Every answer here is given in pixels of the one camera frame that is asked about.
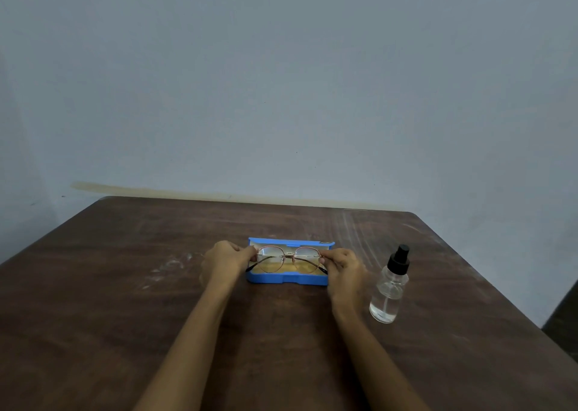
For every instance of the person's left hand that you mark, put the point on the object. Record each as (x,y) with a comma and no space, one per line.
(223,264)

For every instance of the person's right hand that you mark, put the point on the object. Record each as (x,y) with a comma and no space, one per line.
(345,275)

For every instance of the clear spray bottle black cap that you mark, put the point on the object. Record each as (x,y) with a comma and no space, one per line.
(389,288)

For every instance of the blue glasses case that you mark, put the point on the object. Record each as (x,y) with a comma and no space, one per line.
(289,279)

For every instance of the yellow cleaning cloth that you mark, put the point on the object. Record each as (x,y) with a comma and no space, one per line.
(282,268)

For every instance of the metal-framed eyeglasses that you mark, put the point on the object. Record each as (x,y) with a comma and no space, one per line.
(289,258)

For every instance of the person's right forearm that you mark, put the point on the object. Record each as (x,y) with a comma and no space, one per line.
(379,365)

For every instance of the person's left forearm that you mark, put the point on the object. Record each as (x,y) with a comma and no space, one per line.
(185,356)

